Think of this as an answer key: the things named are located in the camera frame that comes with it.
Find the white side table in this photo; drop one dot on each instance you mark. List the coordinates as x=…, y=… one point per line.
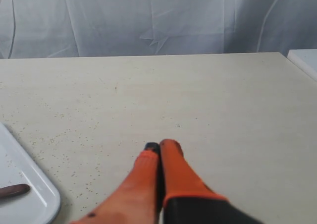
x=306, y=60

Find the white rectangular plastic tray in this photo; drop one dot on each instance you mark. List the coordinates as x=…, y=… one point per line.
x=27, y=196

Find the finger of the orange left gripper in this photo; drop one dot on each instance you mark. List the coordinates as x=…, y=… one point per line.
x=137, y=198

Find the brown wooden spoon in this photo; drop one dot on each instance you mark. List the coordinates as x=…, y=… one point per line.
x=14, y=190

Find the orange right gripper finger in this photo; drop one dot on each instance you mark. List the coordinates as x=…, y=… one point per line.
x=188, y=200

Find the white wrinkled backdrop curtain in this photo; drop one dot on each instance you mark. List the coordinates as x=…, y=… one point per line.
x=79, y=28

